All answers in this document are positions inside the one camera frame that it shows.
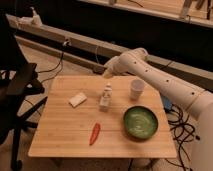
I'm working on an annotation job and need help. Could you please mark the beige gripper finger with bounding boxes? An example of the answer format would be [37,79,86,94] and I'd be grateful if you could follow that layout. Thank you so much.
[102,70,113,79]

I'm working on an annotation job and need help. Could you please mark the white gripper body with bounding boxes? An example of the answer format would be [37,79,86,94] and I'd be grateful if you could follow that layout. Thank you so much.
[104,56,121,74]

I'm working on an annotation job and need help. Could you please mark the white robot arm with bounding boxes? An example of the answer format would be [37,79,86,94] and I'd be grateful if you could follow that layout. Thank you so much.
[103,48,213,171]

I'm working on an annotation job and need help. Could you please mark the white ceramic cup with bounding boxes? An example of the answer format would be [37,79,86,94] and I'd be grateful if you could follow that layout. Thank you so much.
[130,79,145,100]

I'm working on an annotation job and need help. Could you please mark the green ceramic bowl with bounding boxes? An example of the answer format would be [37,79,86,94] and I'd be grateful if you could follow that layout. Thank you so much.
[123,106,158,140]

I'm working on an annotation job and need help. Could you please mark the small clear bottle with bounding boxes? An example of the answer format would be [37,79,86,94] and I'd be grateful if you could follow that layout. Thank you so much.
[99,83,112,112]

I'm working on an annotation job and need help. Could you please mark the wooden table board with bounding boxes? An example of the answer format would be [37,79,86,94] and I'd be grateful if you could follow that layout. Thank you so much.
[28,76,177,158]

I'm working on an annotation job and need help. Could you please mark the red chili pepper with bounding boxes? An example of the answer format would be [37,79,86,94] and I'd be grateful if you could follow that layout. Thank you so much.
[89,123,101,146]

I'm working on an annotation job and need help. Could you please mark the blue power adapter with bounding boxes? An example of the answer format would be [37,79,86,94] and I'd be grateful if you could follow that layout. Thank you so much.
[161,96,172,110]

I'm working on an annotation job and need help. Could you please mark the black office chair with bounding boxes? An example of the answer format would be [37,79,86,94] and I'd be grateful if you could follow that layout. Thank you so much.
[0,11,47,171]

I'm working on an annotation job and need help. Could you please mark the white object on ledge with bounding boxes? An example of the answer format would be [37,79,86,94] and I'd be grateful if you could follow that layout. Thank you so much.
[18,7,43,27]

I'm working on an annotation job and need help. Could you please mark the long wooden ledge rail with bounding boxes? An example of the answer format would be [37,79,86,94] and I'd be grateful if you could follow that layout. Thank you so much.
[7,15,213,92]

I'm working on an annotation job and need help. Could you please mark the black floor cables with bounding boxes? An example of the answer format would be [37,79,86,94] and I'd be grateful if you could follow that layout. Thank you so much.
[166,103,213,171]

